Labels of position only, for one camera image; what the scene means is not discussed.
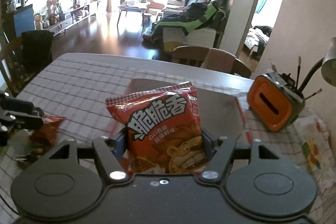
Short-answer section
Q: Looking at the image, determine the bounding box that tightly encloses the red chips snack bag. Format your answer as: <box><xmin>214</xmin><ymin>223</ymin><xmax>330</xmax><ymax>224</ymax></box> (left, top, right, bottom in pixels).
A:
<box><xmin>105</xmin><ymin>82</ymin><xmax>208</xmax><ymax>174</ymax></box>

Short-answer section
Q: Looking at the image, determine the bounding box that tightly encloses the dark red snack bag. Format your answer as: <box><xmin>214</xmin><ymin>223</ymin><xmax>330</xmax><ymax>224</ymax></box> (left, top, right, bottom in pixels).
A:
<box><xmin>30</xmin><ymin>115</ymin><xmax>66</xmax><ymax>148</ymax></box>

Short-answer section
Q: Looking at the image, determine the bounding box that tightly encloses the red cardboard box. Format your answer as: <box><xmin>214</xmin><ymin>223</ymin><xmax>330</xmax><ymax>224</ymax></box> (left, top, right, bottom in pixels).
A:
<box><xmin>128</xmin><ymin>79</ymin><xmax>244</xmax><ymax>140</ymax></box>

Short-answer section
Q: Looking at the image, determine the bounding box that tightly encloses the wooden chair with black bag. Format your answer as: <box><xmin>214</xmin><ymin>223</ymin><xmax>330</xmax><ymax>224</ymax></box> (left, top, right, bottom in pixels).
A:
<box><xmin>1</xmin><ymin>30</ymin><xmax>54</xmax><ymax>97</ymax></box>

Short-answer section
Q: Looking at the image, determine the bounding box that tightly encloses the checkered tablecloth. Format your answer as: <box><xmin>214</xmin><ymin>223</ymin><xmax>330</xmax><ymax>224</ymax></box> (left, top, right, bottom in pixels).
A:
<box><xmin>0</xmin><ymin>52</ymin><xmax>336</xmax><ymax>224</ymax></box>

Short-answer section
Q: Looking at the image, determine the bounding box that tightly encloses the orange tissue box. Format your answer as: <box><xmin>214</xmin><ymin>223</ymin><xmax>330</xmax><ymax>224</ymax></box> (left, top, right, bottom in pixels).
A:
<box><xmin>247</xmin><ymin>71</ymin><xmax>305</xmax><ymax>132</ymax></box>

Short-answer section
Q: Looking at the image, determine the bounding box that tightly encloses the wooden chair far side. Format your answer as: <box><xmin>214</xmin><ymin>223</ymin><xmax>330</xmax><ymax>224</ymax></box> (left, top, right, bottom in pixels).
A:
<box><xmin>171</xmin><ymin>46</ymin><xmax>252</xmax><ymax>79</ymax></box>

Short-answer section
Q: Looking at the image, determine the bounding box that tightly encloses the tv console cabinet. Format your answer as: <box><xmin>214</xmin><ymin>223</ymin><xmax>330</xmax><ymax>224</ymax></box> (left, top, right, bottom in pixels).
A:
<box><xmin>46</xmin><ymin>1</ymin><xmax>99</xmax><ymax>36</ymax></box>

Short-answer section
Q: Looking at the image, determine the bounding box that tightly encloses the sofa with green blanket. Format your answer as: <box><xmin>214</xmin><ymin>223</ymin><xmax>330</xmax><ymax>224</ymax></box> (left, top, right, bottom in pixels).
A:
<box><xmin>151</xmin><ymin>0</ymin><xmax>230</xmax><ymax>47</ymax></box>

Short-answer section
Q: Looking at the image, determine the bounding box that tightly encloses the coffee table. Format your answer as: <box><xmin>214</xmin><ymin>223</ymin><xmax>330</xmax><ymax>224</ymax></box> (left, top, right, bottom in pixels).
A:
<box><xmin>117</xmin><ymin>0</ymin><xmax>150</xmax><ymax>24</ymax></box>

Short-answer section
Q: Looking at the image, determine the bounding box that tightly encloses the grey desk lamp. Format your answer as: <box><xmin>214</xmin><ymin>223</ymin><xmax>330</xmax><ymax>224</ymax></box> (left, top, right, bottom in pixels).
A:
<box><xmin>298</xmin><ymin>37</ymin><xmax>336</xmax><ymax>92</ymax></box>

